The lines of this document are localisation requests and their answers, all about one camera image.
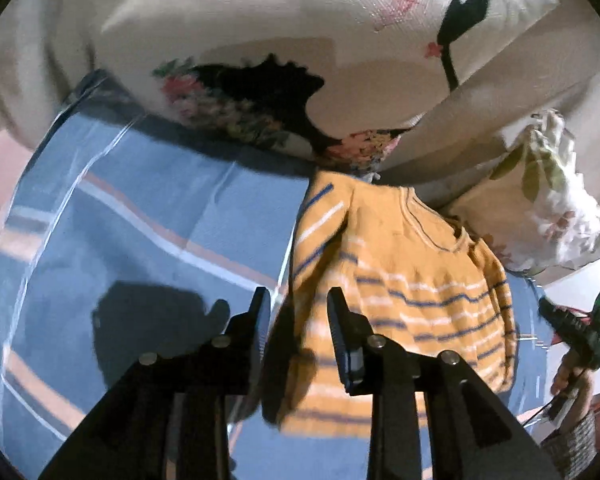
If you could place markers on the cream pillow with black silhouette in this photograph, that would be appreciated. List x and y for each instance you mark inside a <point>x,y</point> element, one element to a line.
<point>290,25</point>

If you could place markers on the blue plaid bedsheet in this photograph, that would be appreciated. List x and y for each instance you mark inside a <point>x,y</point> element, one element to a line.
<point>145,230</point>

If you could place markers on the pink cloth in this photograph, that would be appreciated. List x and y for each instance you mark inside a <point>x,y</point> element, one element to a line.
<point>0,180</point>

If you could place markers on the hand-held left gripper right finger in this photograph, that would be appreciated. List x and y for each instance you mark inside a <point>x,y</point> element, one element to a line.
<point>341,332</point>

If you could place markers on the beige striped curtain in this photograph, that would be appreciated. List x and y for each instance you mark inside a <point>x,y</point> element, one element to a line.
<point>25,75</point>

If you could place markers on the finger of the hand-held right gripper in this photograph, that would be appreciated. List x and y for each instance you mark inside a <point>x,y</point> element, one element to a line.
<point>555,312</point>

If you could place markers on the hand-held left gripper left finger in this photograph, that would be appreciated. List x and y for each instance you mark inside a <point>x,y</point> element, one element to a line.
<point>257,317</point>

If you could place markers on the white leaf print pillow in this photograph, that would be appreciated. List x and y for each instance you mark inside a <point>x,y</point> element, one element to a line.
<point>555,210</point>

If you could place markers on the person's right hand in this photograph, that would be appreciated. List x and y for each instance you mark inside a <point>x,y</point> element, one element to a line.
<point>575,385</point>

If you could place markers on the yellow striped sweater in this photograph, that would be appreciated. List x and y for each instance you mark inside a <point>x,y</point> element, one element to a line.
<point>405,280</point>

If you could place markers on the person's right forearm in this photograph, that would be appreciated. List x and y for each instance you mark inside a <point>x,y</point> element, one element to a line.
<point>572,450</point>

